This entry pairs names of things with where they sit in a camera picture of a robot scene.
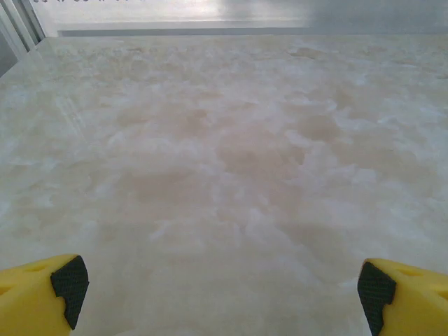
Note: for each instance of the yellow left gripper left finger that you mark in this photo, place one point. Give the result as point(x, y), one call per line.
point(28, 301)

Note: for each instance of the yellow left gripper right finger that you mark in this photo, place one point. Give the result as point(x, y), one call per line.
point(416, 304)

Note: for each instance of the aluminium frame post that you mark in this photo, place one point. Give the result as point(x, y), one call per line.
point(19, 24)

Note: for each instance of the aluminium back frame rail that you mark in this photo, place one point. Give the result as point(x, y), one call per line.
point(175, 31)

